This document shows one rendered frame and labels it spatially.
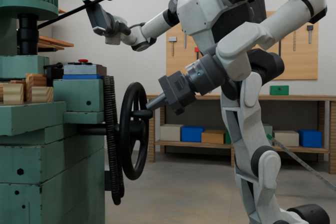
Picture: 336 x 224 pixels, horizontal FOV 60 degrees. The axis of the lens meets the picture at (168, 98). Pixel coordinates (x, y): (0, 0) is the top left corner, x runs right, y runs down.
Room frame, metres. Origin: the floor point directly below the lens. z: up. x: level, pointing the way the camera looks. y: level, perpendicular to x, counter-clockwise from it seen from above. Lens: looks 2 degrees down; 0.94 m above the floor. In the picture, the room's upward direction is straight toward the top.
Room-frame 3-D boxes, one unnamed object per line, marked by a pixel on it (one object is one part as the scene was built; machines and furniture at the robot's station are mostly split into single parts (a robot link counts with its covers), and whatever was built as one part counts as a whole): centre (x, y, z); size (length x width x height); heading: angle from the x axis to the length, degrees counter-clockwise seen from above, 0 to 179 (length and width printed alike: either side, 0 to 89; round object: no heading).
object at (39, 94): (0.74, 0.32, 0.92); 0.05 x 0.04 x 0.04; 179
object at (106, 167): (1.15, 0.26, 0.58); 0.12 x 0.08 x 0.08; 83
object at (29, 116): (0.88, 0.33, 0.87); 0.61 x 0.30 x 0.06; 173
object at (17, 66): (0.91, 0.45, 0.99); 0.14 x 0.07 x 0.09; 83
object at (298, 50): (3.96, -0.94, 1.50); 2.00 x 0.04 x 0.90; 76
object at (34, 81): (0.88, 0.35, 0.93); 0.23 x 0.01 x 0.07; 173
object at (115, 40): (1.23, 0.22, 1.18); 0.11 x 0.11 x 0.11; 83
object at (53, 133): (0.90, 0.37, 0.82); 0.40 x 0.21 x 0.04; 173
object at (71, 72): (0.87, 0.24, 0.99); 0.13 x 0.11 x 0.06; 173
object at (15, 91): (0.64, 0.34, 0.92); 0.03 x 0.03 x 0.05; 16
